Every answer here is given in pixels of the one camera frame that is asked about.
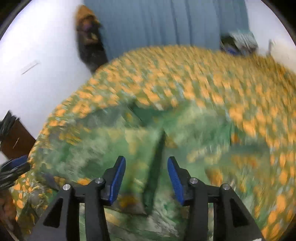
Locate white wall switch plate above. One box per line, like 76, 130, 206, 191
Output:
21, 60, 40, 75

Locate green orange leaf pattern quilt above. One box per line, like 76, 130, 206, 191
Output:
11, 46, 295, 240

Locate dark brown wooden cabinet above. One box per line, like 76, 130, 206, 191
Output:
1, 110, 36, 159

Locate pile of clothes by wall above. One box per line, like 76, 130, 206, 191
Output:
220, 30, 258, 56

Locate blue pleated curtain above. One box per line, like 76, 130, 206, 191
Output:
84, 0, 249, 60

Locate green landscape print padded jacket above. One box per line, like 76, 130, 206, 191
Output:
16, 98, 271, 241

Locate hanging dark coats and bags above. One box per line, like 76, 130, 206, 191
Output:
75, 4, 108, 73

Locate cream pillow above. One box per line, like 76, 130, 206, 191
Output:
268, 40, 296, 73

